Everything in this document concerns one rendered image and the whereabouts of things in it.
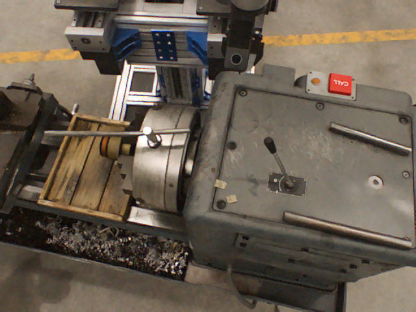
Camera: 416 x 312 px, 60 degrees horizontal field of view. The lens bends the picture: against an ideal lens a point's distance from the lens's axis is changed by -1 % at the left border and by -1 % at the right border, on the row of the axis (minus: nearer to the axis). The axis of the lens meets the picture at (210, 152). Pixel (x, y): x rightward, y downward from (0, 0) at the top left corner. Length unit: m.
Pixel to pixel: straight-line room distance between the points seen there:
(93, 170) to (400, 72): 2.25
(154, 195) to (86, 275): 1.26
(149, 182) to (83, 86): 1.79
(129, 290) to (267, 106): 1.43
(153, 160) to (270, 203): 0.32
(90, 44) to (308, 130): 0.84
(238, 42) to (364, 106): 0.45
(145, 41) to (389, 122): 0.95
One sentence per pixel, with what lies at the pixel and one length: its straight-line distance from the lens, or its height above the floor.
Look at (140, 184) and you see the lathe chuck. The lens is 0.98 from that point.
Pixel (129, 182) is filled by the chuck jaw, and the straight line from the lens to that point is 1.05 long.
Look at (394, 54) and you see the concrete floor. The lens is 3.02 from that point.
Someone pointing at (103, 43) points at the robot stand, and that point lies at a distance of 1.38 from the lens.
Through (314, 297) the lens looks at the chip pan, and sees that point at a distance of 1.58.
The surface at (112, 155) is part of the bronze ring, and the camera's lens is 1.10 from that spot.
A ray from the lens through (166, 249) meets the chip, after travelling 1.54.
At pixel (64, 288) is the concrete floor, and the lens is 2.22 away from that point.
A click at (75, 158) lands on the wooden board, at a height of 0.89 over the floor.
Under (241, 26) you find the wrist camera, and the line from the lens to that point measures 0.73.
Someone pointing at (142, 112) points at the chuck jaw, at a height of 1.20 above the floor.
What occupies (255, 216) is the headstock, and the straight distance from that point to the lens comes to 0.85.
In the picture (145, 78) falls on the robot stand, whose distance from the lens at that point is 2.35.
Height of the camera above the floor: 2.07
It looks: 65 degrees down
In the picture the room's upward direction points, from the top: straight up
